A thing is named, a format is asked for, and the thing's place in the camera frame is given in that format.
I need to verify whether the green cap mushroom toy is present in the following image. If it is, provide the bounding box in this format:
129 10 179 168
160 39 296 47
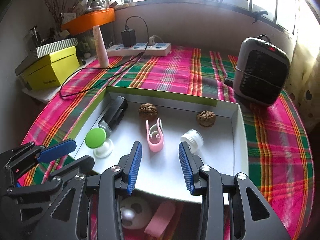
85 127 114 158

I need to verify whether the white round jar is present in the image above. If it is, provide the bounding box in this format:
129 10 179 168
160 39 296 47
180 129 203 153

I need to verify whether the pink clip holder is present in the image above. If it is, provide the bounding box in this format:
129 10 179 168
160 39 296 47
145 118 164 152

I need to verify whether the white panda fan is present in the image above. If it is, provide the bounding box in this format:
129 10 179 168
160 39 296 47
120 196 152 230

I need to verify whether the brown walnut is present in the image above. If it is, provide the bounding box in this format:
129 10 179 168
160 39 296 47
196 110 216 127
138 103 158 121

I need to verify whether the black rectangular device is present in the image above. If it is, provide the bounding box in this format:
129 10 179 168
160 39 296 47
98 96 128 138

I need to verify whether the pink oblong case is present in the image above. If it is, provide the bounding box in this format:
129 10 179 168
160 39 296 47
144 200 176 238

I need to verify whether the white green cardboard tray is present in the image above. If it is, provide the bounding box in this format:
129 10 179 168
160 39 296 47
69 87 249 203

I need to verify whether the yellow box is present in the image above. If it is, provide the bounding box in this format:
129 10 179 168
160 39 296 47
17 46 80 90

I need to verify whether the pink green plaid tablecloth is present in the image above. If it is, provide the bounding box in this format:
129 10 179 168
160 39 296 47
24 46 315 239

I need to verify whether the beige cosmetic tube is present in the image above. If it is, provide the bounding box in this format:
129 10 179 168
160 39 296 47
93 25 110 69

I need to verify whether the striped white box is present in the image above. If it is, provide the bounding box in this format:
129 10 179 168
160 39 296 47
33 37 78 59

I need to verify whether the white power strip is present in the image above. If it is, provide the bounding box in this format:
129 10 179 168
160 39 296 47
106 43 171 57

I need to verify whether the grey black space heater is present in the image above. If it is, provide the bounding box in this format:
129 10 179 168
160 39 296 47
233 34 290 106

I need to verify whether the black charger adapter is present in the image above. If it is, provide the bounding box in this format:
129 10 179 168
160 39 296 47
121 25 137 47

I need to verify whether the orange tray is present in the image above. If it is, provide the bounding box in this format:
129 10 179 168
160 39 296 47
61 8 116 36

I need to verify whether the floral cream curtain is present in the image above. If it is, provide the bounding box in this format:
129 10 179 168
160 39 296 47
285 20 319 132

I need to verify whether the black charger cable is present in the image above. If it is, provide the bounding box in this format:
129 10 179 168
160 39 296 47
58 15 150 99

